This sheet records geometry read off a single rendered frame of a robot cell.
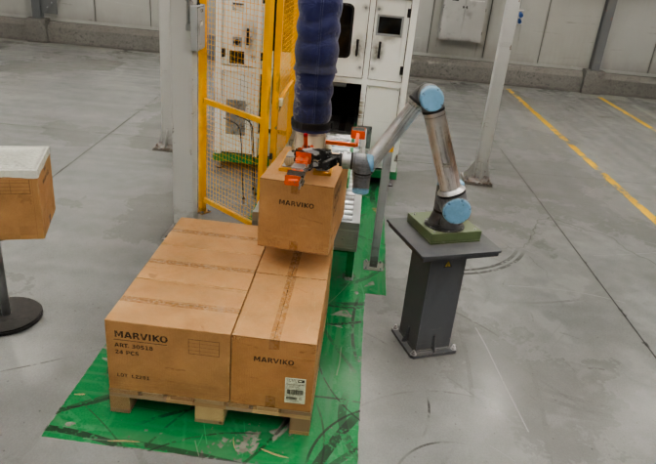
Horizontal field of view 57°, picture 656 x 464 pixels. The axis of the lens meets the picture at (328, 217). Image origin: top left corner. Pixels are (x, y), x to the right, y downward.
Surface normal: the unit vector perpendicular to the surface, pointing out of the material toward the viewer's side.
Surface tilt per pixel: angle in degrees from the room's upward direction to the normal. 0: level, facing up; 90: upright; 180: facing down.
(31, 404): 0
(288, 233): 90
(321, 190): 90
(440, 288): 90
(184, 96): 90
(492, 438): 0
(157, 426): 0
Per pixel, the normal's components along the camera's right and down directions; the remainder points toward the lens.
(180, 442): 0.08, -0.91
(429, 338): 0.31, 0.41
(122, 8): -0.04, 0.40
